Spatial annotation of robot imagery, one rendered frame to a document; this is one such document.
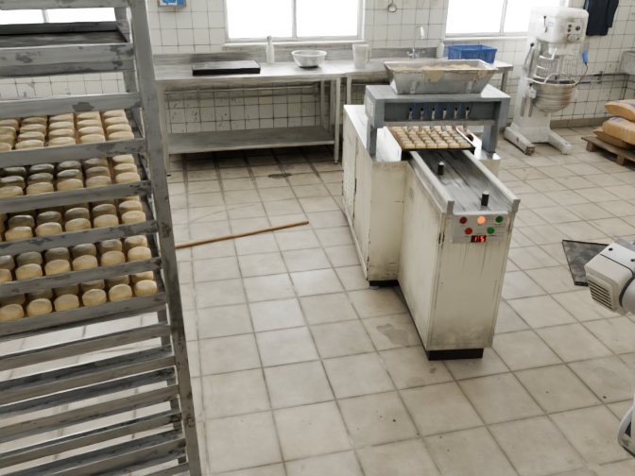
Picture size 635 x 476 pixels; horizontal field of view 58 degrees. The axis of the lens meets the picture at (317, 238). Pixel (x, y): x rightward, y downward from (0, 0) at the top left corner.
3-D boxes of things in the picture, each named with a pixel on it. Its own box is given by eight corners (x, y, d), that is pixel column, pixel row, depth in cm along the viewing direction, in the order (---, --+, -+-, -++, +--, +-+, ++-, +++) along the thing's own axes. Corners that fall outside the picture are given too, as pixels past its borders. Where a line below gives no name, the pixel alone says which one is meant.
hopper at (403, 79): (380, 85, 321) (382, 60, 315) (476, 85, 326) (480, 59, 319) (390, 97, 296) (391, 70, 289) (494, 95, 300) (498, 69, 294)
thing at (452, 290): (395, 291, 348) (406, 150, 308) (450, 289, 351) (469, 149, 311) (423, 365, 286) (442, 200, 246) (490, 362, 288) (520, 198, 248)
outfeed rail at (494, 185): (408, 104, 426) (409, 94, 423) (412, 104, 426) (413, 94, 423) (511, 213, 247) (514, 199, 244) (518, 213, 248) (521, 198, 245)
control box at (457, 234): (449, 240, 255) (453, 212, 249) (501, 238, 257) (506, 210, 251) (451, 244, 252) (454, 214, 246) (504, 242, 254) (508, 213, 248)
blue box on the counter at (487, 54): (460, 64, 558) (461, 49, 552) (445, 59, 584) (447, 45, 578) (496, 62, 568) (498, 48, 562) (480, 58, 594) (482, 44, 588)
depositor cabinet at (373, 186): (340, 209, 460) (343, 105, 422) (427, 206, 465) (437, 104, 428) (365, 293, 346) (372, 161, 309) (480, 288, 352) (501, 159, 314)
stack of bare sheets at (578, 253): (561, 243, 408) (562, 239, 407) (622, 249, 400) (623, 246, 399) (574, 284, 356) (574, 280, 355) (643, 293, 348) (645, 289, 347)
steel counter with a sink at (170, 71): (163, 178, 520) (145, 37, 466) (163, 154, 581) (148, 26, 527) (500, 153, 591) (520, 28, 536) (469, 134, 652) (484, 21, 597)
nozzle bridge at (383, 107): (362, 143, 338) (365, 85, 323) (481, 141, 343) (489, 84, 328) (371, 161, 308) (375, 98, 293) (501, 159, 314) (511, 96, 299)
